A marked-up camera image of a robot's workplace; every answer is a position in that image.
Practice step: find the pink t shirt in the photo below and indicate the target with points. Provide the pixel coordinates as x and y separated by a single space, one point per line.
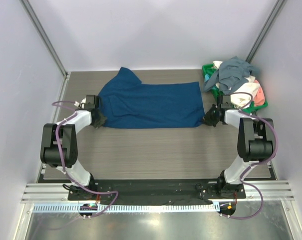
259 98

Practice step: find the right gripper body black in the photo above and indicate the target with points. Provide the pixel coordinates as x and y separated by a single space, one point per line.
210 116

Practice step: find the slotted cable duct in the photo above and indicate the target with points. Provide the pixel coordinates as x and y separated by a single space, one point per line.
96 208

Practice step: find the blue t shirt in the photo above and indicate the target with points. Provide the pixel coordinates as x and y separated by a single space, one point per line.
128 103

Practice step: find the light blue cloth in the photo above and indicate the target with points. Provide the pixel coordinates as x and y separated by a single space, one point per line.
207 78

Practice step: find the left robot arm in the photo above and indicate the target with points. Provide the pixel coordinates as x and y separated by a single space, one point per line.
59 148

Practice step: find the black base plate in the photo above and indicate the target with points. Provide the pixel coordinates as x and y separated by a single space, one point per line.
156 191

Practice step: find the aluminium frame post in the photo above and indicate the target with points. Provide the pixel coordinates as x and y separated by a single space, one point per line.
270 20
43 35

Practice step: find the right aluminium frame post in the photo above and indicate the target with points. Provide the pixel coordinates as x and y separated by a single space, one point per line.
270 20

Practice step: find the green plastic bin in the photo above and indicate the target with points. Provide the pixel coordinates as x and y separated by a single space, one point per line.
210 69

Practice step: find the grey t shirt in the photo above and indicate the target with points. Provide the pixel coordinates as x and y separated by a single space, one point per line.
231 75

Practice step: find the left aluminium frame post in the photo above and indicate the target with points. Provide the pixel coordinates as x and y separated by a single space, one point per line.
43 35

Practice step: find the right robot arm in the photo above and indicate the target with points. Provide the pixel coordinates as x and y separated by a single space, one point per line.
256 145

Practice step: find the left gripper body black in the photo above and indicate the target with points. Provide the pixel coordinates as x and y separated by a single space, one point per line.
97 123

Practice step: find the white t shirt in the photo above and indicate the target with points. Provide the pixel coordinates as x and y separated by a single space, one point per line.
246 93

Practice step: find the aluminium rail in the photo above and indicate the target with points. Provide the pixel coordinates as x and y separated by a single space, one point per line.
272 190

